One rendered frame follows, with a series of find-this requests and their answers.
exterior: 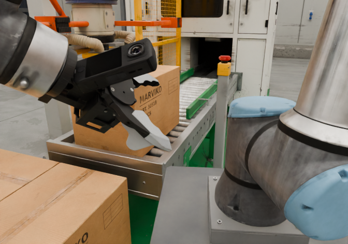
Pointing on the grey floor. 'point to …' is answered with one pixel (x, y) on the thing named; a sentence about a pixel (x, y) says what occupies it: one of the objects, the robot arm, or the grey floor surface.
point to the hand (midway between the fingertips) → (168, 112)
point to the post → (221, 113)
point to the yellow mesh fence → (164, 14)
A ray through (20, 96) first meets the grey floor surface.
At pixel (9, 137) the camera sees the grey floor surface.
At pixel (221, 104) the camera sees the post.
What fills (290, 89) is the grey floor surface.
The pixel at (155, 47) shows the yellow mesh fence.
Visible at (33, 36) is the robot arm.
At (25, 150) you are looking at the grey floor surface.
